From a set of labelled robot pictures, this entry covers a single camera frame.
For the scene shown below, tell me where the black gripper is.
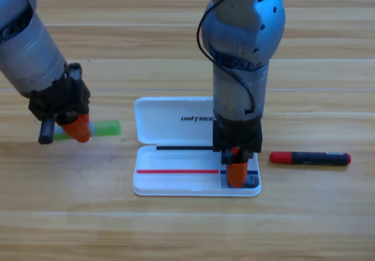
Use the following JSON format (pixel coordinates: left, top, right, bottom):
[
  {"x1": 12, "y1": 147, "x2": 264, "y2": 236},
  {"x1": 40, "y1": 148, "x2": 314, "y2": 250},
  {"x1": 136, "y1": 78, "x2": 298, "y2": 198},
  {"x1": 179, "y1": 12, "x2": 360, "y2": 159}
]
[
  {"x1": 28, "y1": 63, "x2": 91, "y2": 145},
  {"x1": 212, "y1": 118, "x2": 263, "y2": 188}
]

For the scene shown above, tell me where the green and white highlighter pen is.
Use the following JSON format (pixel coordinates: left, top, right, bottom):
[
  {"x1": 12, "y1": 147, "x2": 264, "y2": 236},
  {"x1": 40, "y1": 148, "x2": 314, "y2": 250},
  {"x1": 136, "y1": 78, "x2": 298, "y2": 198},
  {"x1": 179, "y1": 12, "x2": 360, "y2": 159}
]
[{"x1": 52, "y1": 119, "x2": 122, "y2": 141}]

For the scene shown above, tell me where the white Unitree pencil case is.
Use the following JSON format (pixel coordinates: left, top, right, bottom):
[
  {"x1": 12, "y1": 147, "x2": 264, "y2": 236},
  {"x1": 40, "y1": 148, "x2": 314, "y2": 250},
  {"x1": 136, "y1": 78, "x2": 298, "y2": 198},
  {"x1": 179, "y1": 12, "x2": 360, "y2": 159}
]
[{"x1": 132, "y1": 96, "x2": 262, "y2": 198}]

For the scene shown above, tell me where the red black whiteboard marker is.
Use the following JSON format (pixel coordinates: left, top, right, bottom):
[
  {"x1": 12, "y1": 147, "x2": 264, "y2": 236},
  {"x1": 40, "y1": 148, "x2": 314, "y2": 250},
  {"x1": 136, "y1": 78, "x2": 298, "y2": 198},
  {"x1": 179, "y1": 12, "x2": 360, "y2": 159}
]
[{"x1": 269, "y1": 151, "x2": 352, "y2": 165}]

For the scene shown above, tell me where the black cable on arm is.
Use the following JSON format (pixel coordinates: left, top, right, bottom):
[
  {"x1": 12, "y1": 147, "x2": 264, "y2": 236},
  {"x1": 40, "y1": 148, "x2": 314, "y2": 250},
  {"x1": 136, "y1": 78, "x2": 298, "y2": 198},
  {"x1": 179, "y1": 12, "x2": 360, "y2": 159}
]
[{"x1": 196, "y1": 0, "x2": 256, "y2": 113}]

